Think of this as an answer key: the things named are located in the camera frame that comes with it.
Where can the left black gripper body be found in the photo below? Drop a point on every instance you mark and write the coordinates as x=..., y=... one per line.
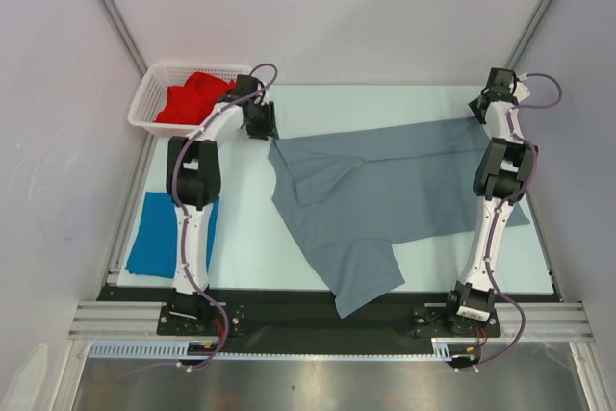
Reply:
x=262, y=123

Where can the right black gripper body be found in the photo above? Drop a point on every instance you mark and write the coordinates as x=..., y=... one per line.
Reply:
x=478, y=112

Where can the grey t shirt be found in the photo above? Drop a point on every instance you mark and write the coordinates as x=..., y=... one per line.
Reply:
x=348, y=198

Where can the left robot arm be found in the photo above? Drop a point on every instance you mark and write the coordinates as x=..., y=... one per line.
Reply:
x=194, y=185

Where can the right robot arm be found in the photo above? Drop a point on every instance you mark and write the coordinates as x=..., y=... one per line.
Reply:
x=500, y=182

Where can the red t shirt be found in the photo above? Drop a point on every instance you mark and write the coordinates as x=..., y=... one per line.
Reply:
x=192, y=102

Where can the white plastic basket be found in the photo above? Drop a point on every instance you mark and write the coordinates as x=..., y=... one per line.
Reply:
x=151, y=95

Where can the folded blue t shirt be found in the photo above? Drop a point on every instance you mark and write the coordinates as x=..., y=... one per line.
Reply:
x=165, y=241

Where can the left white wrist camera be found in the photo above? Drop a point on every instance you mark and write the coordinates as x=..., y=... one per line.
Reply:
x=263, y=96

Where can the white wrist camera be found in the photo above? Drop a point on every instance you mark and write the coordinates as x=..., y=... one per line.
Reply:
x=521, y=91
x=263, y=96

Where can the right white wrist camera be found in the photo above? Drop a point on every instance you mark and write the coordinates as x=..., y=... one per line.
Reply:
x=521, y=91

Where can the right aluminium corner post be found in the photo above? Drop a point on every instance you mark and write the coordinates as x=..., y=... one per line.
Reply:
x=522, y=45

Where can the aluminium corner post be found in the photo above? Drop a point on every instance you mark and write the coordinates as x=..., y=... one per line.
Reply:
x=522, y=45
x=114, y=16

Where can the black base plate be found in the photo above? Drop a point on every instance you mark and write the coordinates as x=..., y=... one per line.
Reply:
x=283, y=320

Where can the left aluminium corner post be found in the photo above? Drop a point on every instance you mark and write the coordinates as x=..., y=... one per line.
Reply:
x=114, y=16

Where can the white slotted cable duct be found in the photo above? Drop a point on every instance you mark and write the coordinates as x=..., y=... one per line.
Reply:
x=426, y=350

